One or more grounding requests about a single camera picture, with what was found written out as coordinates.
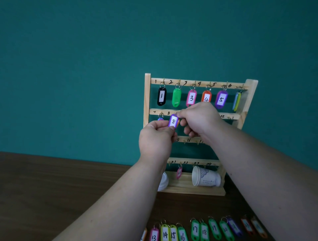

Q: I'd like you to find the row of colourful tags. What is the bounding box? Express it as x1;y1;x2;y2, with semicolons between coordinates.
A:
139;216;269;241

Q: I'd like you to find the person's left hand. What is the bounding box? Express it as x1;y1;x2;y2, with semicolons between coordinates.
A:
138;120;178;162

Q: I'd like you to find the person's left forearm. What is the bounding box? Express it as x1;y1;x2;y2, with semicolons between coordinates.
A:
53;156;172;241

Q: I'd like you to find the wooden key rack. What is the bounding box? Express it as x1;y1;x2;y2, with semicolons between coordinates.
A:
143;73;259;196

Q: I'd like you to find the black key tag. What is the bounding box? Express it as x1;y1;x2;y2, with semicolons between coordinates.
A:
157;81;167;107

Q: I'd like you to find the green key tag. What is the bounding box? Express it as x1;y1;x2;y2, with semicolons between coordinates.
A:
172;83;182;108

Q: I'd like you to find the white plastic cup lid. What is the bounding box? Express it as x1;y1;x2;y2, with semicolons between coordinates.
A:
157;171;169;192

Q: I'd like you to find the person's right hand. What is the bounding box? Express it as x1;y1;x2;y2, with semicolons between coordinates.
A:
176;101;225;147

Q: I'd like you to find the orange key tag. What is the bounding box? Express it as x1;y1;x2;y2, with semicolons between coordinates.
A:
201;85;212;103

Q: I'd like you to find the purple key tag with ring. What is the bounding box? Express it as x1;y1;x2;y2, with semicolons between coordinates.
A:
168;112;180;129

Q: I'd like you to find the white paper cup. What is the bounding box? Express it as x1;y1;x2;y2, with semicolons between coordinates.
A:
191;165;221;187

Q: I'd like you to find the yellow-green key tag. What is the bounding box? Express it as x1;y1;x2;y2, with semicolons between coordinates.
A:
232;86;245;112

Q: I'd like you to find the large purple key tag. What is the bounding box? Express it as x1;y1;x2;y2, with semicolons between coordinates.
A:
215;85;229;109

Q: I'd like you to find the person's right forearm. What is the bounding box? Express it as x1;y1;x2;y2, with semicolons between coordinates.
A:
206;121;318;241

